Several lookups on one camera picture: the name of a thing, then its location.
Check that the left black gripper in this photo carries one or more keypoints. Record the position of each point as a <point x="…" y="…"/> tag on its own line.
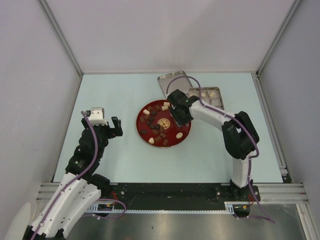
<point x="116" y="131"/>

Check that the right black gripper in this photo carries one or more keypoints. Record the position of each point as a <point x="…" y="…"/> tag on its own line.
<point x="180" y="122"/>

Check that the metal tin box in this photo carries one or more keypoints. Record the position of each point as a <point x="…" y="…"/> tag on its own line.
<point x="205" y="94"/>

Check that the red round plate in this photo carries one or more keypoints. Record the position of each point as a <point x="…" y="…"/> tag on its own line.
<point x="160" y="125"/>

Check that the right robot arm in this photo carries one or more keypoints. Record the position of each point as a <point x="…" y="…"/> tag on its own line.
<point x="239" y="136"/>

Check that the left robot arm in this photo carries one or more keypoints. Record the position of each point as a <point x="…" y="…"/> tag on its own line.
<point x="80" y="186"/>

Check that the white rectangular chocolate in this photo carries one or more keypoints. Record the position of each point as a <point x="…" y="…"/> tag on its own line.
<point x="164" y="108"/>

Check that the white oval chocolate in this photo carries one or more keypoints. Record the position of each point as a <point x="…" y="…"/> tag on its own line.
<point x="179" y="135"/>

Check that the white heart chocolate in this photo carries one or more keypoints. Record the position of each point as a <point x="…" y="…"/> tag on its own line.
<point x="151" y="140"/>

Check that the metal tin lid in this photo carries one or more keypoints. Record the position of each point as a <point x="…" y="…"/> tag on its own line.
<point x="174" y="81"/>

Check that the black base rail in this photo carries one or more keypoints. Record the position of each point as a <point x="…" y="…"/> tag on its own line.
<point x="181" y="197"/>

